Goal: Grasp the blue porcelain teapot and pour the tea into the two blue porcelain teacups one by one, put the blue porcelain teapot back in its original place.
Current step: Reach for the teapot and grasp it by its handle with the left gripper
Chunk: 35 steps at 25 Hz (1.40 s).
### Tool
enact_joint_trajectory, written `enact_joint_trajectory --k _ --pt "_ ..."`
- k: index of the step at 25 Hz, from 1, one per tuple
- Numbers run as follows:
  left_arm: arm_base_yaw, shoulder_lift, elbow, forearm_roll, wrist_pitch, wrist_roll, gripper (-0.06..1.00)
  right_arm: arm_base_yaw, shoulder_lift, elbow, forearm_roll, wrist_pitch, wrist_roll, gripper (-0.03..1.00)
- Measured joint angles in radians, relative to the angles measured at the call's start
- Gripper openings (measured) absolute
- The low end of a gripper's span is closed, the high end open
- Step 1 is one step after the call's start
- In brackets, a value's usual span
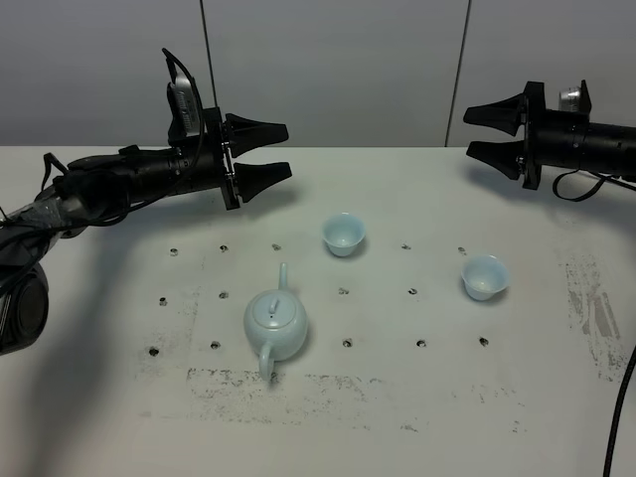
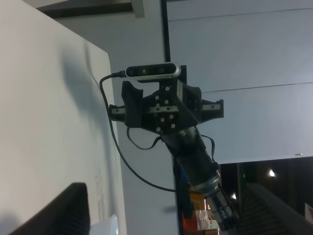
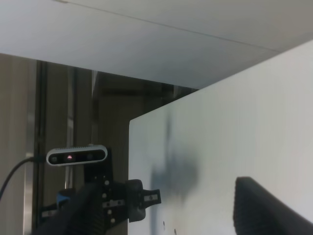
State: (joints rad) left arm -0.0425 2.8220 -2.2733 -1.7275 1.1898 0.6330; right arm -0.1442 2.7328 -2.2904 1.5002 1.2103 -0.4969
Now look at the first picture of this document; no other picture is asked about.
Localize pale blue porcelain teapot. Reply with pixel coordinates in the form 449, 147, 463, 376
243, 262, 309, 383

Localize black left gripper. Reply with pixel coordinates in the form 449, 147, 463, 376
171, 107, 292, 210

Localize near blue porcelain teacup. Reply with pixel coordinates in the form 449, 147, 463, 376
322, 213, 366, 257

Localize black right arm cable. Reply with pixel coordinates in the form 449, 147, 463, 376
553, 167, 636, 203

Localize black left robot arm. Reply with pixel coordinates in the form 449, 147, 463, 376
1, 108, 292, 354

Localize blue porcelain teacup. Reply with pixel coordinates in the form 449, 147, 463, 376
322, 213, 366, 257
461, 255, 510, 301

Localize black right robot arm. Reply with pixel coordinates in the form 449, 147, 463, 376
463, 80, 635, 190

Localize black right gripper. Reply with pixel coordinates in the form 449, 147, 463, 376
463, 81, 590, 189

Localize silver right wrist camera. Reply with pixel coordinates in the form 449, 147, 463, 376
558, 79, 591, 114

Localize far right blue porcelain teacup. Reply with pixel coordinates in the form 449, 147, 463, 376
461, 255, 510, 301

